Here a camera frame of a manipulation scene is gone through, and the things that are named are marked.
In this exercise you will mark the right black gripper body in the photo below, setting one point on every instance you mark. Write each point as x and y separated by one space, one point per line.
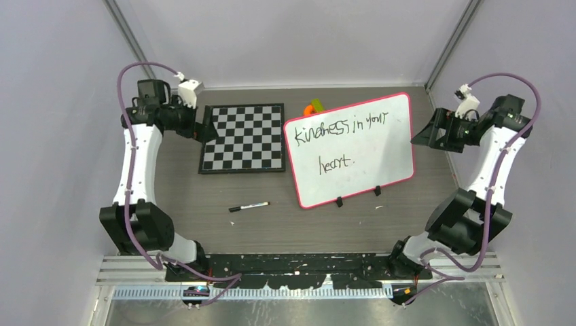
462 132

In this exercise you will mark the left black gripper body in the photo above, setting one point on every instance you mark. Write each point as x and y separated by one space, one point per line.
183 119

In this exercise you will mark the black white chessboard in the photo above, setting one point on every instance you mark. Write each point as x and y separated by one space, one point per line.
249 139

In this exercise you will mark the black white marker pen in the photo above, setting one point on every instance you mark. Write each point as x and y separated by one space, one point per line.
248 206

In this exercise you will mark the pink framed whiteboard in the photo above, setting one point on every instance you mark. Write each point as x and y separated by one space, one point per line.
343 152

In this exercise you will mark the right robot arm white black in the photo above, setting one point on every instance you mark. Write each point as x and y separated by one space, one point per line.
474 214

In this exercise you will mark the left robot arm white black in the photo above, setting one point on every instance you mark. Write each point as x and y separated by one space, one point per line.
134 221

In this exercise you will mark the green block toy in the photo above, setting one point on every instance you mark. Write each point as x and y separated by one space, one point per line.
316 105

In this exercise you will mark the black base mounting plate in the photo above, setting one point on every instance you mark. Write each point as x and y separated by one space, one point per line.
303 271

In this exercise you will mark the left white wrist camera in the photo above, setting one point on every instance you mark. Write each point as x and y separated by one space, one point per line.
188 90

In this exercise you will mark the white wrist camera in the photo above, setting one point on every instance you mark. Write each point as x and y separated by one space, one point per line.
467 101
188 90

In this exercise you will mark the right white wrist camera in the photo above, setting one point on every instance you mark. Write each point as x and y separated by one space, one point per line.
467 101

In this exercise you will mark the black wire whiteboard stand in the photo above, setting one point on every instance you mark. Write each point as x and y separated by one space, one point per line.
377 190

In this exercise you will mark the orange ring toy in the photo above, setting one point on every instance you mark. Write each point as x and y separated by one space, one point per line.
309 110

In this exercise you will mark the white slotted cable duct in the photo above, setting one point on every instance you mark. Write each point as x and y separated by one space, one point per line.
183 292

